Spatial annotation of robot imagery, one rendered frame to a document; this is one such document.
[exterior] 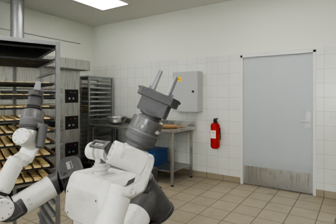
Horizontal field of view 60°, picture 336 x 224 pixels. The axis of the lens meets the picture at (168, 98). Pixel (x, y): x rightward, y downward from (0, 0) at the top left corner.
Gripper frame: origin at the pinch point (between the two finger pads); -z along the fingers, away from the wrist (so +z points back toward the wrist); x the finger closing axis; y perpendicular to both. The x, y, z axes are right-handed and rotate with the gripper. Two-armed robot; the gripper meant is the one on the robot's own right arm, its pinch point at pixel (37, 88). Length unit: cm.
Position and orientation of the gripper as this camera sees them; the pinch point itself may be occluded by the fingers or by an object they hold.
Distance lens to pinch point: 138.0
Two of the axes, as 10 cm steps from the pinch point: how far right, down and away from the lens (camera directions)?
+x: 3.7, -3.8, -8.5
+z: 0.2, 9.2, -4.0
